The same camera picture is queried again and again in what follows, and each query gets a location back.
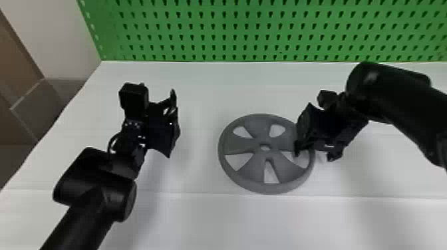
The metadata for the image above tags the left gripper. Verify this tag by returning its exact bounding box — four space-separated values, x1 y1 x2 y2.
144 88 182 159

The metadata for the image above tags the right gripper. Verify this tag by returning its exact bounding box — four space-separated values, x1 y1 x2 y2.
293 102 369 163

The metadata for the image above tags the grey wheel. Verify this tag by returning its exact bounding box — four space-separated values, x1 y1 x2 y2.
217 112 317 195

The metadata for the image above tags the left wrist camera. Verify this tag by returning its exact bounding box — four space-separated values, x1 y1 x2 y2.
118 82 150 122

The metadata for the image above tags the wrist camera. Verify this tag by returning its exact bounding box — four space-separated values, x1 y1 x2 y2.
118 82 150 122
317 89 344 110

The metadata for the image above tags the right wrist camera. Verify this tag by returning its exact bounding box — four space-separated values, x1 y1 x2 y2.
317 89 344 110

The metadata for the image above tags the black cable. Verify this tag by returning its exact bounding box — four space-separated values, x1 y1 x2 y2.
106 132 124 155

